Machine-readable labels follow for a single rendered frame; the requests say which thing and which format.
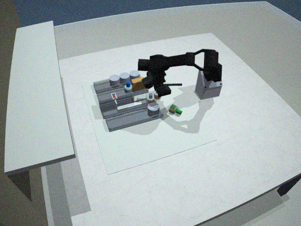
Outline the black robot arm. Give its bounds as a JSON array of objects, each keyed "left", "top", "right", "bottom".
[{"left": 138, "top": 49, "right": 222, "bottom": 89}]

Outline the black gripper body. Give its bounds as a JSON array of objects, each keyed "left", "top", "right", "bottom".
[{"left": 147, "top": 71, "right": 171, "bottom": 97}]

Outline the tan cardboard box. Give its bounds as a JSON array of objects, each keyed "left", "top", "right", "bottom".
[{"left": 131, "top": 77, "right": 146, "bottom": 92}]

